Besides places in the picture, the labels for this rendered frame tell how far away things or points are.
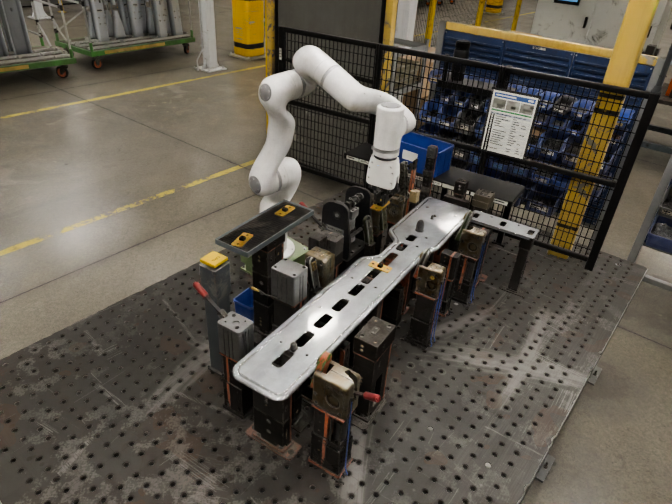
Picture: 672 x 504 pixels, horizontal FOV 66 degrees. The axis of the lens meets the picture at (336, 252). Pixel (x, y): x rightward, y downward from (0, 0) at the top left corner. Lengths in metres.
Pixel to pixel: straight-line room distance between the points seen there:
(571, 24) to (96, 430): 7.82
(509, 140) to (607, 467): 1.58
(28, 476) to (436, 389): 1.27
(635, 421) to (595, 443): 0.30
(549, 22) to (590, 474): 6.84
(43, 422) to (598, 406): 2.54
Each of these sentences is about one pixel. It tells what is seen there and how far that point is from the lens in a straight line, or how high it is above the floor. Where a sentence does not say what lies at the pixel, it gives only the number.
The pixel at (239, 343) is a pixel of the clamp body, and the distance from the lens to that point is 1.53.
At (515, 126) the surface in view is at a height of 1.30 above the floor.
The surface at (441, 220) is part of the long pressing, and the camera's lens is 2.28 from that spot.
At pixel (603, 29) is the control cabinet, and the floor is 1.05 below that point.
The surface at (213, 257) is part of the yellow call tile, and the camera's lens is 1.64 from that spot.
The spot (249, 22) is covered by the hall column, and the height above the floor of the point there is 0.59.
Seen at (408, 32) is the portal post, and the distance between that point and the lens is 6.32.
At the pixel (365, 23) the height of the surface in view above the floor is 1.45.
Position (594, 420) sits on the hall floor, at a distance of 3.06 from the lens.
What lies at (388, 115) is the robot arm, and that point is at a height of 1.57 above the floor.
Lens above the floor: 2.05
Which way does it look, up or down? 32 degrees down
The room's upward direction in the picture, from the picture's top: 4 degrees clockwise
